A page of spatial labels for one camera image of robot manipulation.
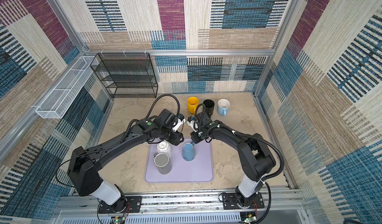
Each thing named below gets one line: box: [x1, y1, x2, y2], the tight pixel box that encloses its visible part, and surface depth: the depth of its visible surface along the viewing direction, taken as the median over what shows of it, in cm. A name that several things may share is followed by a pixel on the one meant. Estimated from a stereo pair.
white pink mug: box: [156, 139, 173, 159], surface depth 83 cm
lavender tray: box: [144, 138, 215, 183], surface depth 87 cm
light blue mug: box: [216, 98, 231, 116], surface depth 104 cm
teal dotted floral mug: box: [182, 140, 196, 162], surface depth 85 cm
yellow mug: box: [187, 96, 200, 114], surface depth 105 cm
